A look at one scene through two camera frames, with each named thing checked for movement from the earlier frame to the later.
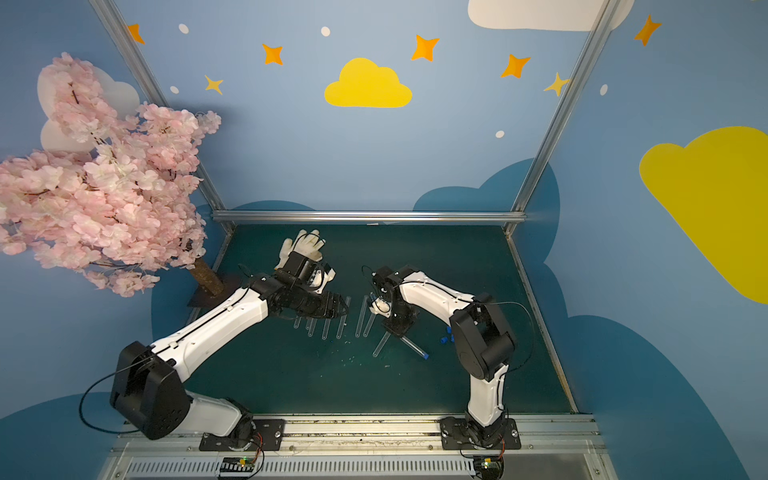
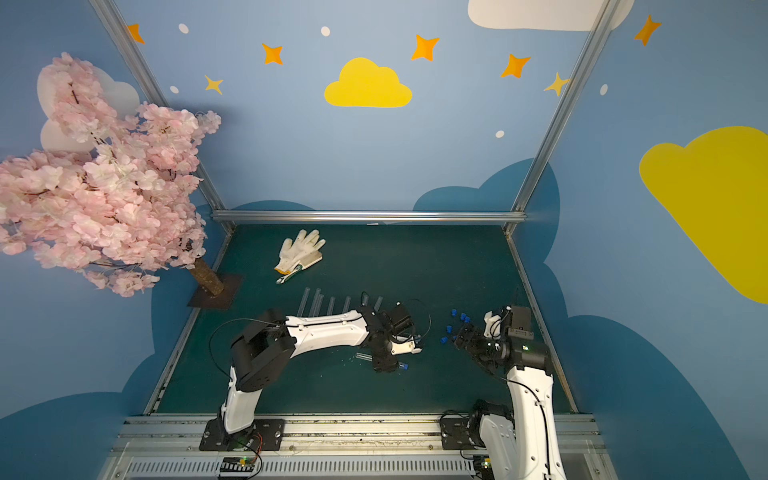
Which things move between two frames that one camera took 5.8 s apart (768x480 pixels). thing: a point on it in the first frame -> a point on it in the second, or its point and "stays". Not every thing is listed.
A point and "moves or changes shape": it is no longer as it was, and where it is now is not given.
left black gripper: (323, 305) -> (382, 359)
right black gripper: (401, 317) -> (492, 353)
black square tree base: (204, 299) stays
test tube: (415, 348) moves or changes shape
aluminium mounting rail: (553, 447) stays
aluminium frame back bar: (370, 217) stays
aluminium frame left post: (154, 95) stays
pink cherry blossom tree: (112, 193) stays
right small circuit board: (489, 467) stays
